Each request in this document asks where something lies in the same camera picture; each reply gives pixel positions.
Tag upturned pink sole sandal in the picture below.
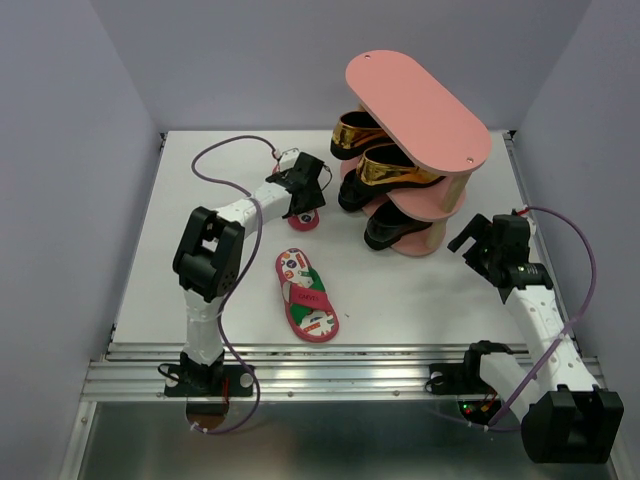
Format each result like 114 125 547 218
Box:
272 163 320 232

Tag black patent loafer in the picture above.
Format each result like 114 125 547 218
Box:
338 170 381 213
364 200 432 251

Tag gold metallic loafer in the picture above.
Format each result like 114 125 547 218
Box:
354 144 444 194
330 110 390 161

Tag colourful red-strap sandal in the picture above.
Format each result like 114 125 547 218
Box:
275 248 340 343

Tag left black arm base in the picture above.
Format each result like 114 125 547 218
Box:
157 363 254 398

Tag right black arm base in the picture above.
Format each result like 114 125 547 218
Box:
425 340 513 395

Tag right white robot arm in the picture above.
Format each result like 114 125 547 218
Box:
447 211 624 464

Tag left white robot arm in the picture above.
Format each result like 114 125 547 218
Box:
172 149 326 394

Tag pink three-tier shoe shelf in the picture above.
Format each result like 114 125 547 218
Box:
345 50 492 257

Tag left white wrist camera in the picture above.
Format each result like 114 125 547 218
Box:
273 148 300 172

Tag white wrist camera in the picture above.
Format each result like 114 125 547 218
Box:
273 148 300 172
516 207 537 237

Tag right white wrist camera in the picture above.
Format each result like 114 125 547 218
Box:
516 207 537 237

